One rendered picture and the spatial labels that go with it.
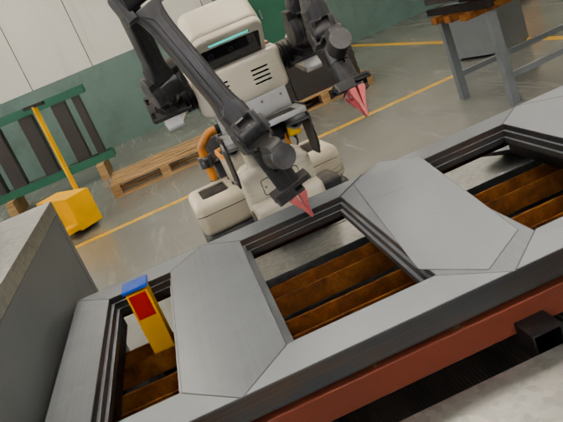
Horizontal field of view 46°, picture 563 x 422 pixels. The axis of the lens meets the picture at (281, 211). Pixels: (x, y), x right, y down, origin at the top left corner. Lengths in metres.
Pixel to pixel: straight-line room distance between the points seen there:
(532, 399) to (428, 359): 0.16
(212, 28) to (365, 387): 1.14
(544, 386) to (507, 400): 0.05
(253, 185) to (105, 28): 9.32
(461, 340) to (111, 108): 10.36
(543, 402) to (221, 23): 1.30
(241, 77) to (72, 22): 9.34
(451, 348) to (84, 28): 10.40
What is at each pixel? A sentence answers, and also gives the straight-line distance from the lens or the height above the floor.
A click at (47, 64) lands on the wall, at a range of 11.21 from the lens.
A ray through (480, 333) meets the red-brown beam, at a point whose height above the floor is 0.78.
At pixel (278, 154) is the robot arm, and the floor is 1.04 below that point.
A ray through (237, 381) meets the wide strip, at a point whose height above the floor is 0.86.
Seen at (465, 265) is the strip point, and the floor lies 0.86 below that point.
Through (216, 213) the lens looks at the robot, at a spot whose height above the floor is 0.76.
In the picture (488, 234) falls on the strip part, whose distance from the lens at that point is 1.18.
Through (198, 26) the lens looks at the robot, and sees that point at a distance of 1.88.
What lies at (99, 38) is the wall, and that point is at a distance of 11.18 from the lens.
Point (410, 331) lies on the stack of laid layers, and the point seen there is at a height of 0.84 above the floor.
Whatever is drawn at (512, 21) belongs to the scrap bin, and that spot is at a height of 0.24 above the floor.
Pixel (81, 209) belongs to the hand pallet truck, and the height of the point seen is 0.21.
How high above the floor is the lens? 1.36
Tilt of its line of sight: 18 degrees down
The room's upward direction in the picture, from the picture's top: 23 degrees counter-clockwise
